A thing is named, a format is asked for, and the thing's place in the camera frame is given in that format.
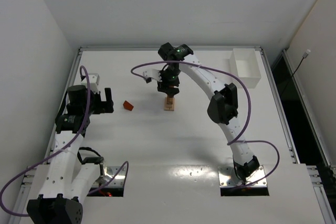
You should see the red-brown wedge block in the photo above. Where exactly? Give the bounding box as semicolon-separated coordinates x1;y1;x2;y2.
123;100;134;111

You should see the light long wood block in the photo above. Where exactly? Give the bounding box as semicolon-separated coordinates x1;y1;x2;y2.
164;98;170;111
170;98;175;111

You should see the dark striped wood block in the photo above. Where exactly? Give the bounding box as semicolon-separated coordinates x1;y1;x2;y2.
166;97;174;105

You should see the white plastic box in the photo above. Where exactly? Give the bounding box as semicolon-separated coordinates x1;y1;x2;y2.
229;48;261;89

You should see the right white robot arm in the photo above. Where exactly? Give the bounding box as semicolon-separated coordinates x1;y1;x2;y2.
157;42;259;183

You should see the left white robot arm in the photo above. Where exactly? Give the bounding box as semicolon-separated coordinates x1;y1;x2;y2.
26;84;114;223

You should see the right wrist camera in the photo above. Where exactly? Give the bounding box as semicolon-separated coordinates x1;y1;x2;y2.
143;69;162;83

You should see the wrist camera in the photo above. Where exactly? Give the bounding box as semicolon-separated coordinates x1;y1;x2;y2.
88;73;100;92
143;69;162;83

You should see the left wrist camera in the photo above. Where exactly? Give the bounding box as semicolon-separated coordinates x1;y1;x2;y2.
88;73;100;92

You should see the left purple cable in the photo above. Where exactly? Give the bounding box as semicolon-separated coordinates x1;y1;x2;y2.
0;66;129;217

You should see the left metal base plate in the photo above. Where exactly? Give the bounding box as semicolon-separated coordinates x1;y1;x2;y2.
92;166;127;189

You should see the metal base plate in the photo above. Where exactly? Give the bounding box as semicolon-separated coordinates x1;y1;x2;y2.
218;166;267;189
92;166;127;189

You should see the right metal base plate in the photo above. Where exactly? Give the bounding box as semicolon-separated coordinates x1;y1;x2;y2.
218;166;267;189

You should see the black hanging cable white plug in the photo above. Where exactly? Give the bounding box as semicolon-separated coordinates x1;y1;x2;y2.
280;49;311;98

